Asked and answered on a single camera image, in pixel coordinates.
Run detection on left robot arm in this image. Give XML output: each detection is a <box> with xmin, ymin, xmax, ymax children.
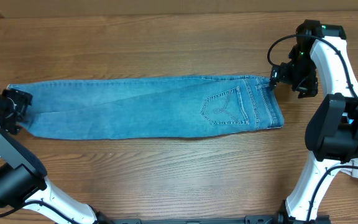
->
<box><xmin>0</xmin><ymin>89</ymin><xmax>110</xmax><ymax>224</ymax></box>

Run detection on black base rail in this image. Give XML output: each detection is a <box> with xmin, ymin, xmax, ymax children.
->
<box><xmin>94</xmin><ymin>213</ymin><xmax>331</xmax><ymax>224</ymax></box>

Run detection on blue denim jeans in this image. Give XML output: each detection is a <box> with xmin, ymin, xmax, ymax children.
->
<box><xmin>13</xmin><ymin>75</ymin><xmax>284</xmax><ymax>140</ymax></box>

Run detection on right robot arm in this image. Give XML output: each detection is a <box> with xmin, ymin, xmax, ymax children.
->
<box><xmin>263</xmin><ymin>20</ymin><xmax>358</xmax><ymax>223</ymax></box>

